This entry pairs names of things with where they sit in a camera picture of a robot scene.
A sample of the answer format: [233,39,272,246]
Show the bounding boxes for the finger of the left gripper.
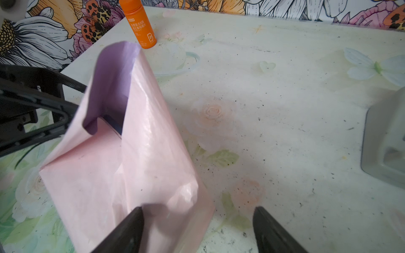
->
[1,78,79,157]
[1,64,86,123]

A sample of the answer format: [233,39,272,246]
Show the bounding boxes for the orange tube bottle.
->
[119,0,157,49]

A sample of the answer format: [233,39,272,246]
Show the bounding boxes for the purple wrapping paper sheet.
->
[40,42,215,253]

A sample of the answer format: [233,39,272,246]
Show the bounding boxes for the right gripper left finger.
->
[92,207,144,253]

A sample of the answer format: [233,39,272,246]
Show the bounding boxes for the grey tape dispenser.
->
[361,88,405,189]

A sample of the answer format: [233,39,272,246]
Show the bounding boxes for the dark blue gift box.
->
[103,115,122,135]

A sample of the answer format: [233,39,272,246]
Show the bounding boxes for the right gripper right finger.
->
[253,206,308,253]

